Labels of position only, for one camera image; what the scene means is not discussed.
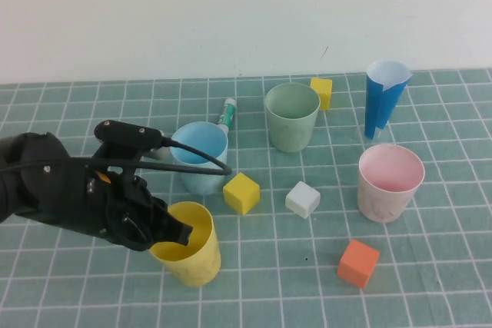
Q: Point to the light blue plastic cup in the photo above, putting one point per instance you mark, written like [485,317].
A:
[203,186]

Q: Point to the pink plastic cup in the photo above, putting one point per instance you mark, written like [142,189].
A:
[380,205]

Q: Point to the blue paper cone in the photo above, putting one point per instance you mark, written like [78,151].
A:
[374,113]

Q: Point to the yellow plastic cup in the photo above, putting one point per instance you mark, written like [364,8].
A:
[200,266]

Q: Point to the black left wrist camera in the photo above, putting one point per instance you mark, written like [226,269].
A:
[127,134]

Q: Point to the yellow foam cube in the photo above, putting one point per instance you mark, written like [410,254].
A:
[324,91]
[241,193]

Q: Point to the green white glue stick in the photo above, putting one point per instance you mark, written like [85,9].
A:
[229,113]

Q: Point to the green plastic cup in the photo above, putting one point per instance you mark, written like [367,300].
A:
[292,132]

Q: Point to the white foam cube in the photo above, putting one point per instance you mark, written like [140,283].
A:
[303,199]

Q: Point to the green grid tablecloth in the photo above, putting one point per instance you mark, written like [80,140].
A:
[115,285]

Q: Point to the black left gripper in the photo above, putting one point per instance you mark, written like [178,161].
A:
[123,209]

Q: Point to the orange foam cube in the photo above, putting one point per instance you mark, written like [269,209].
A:
[358,262]

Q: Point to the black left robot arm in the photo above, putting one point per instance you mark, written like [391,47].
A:
[34,189]

